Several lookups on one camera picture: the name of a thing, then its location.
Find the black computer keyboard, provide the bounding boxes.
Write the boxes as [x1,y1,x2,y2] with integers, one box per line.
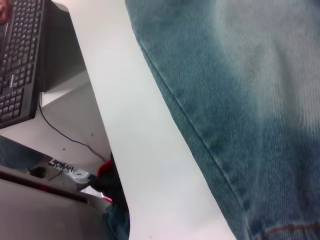
[0,0,45,130]

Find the dark blue cloth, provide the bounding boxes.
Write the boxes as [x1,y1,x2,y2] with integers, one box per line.
[102,203,131,240]

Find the blue jeans leg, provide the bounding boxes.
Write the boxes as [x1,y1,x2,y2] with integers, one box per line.
[0,136,46,172]

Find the black and red device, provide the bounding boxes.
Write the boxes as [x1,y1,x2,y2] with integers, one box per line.
[87,154,125,203]

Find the thin black cable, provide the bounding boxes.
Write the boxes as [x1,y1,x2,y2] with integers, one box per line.
[37,76,107,163]

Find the black box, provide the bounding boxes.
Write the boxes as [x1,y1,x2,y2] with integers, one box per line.
[37,0,88,94]

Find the person hand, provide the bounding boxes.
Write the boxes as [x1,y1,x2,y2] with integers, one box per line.
[0,0,12,25]

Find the blue denim shorts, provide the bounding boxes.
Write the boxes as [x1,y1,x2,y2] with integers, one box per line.
[124,0,320,240]

